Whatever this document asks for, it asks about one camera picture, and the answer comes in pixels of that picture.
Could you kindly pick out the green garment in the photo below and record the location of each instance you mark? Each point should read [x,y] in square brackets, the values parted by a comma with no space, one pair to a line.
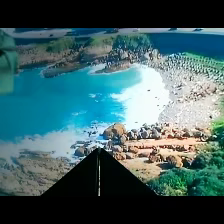
[6,56]

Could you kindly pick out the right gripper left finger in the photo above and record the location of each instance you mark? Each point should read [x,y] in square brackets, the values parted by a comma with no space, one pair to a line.
[80,181]

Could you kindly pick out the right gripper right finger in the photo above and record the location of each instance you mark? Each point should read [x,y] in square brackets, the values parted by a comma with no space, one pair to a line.
[120,181]

